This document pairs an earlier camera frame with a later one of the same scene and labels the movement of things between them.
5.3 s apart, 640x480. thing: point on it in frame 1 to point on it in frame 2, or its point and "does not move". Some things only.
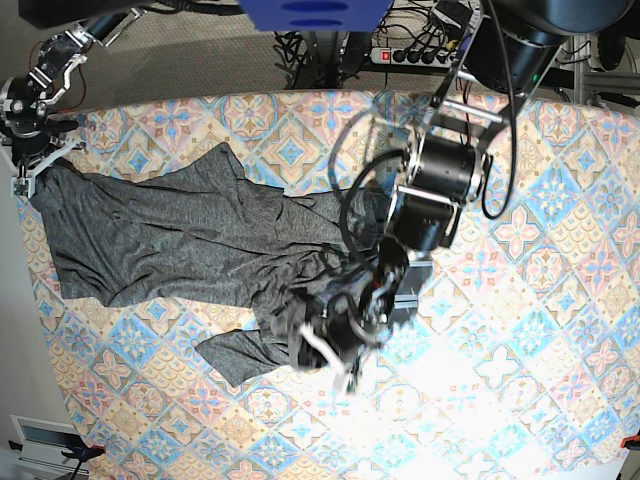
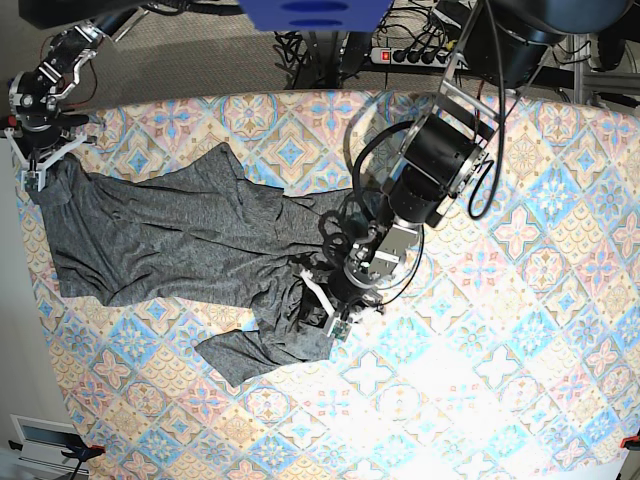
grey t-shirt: [197, 228] does not move
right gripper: [353, 319] to [348, 287]
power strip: [413, 57] does not move
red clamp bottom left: [82, 452] does not move
